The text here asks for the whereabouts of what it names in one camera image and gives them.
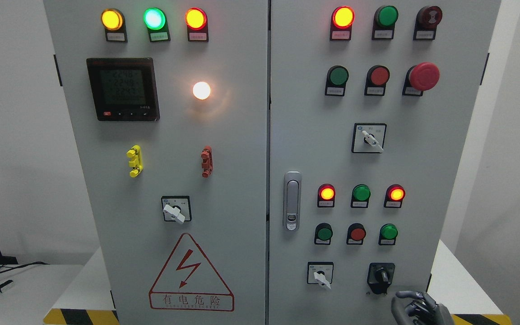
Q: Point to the red lit indicator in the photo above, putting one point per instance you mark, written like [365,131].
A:
[394,196]
[326,196]
[341,23]

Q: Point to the green push button lower left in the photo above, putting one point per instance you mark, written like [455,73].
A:
[323,234]

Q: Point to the dark red buzzer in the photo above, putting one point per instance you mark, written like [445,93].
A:
[427,20]

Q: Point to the small white usb adapter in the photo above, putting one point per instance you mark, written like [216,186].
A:
[6,285]

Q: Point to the white selector switch lower right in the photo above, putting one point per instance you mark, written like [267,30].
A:
[320,273]

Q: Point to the white selector switch left door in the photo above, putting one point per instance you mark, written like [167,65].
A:
[176,209]

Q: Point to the green indicator lower middle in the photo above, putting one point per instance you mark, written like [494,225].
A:
[360,196]

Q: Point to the black rotary knob switch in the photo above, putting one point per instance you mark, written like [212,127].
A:
[380,277]

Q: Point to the grey left cabinet door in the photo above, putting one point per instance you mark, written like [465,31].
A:
[229,207]

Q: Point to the red-orange indicator light left door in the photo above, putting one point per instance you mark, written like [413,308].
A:
[197,25]

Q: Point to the grey cabinet door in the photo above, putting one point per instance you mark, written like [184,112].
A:
[229,207]
[312,133]

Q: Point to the black digital power meter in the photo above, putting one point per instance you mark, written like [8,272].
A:
[124,89]

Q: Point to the red emergency stop mushroom button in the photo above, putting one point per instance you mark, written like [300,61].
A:
[419,78]

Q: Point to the red lit indicator top right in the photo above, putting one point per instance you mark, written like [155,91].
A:
[341,23]

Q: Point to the green push button lower right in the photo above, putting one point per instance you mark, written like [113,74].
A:
[387,235]

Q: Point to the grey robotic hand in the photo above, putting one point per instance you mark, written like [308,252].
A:
[418,308]

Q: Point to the white lit indicator lamp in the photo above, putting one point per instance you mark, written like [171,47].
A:
[201,90]

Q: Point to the white selector switch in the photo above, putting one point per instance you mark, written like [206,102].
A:
[368,137]
[320,273]

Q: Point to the yellow indicator light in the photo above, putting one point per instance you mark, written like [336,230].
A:
[114,25]

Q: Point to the silver door latch handle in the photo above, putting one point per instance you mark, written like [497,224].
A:
[291,200]

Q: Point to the red electric hazard warning sign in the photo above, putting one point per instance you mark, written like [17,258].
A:
[189,281]

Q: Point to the green push button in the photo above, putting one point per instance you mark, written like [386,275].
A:
[336,80]
[387,235]
[323,234]

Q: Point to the green push button upper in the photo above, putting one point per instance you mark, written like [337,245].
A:
[336,80]

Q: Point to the red push button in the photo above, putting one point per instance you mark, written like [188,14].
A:
[356,234]
[377,77]

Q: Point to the green lit indicator light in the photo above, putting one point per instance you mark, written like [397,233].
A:
[157,25]

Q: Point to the yellow terminal link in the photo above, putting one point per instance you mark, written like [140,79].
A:
[135,160]

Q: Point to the green indicator top right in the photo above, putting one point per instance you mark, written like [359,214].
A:
[384,21]

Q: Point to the red lit indicator lower left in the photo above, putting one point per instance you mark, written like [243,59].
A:
[326,196]

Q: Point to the red push button lower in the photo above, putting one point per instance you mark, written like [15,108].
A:
[356,234]

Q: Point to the grey right cabinet door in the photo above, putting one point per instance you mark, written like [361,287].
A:
[312,133]

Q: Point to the red lit indicator lower right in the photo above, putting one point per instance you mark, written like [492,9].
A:
[394,196]

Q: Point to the red terminal link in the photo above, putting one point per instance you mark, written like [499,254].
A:
[207,161]

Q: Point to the white selector switch upper right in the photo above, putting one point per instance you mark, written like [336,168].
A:
[368,137]

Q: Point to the red push button upper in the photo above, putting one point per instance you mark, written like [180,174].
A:
[377,77]

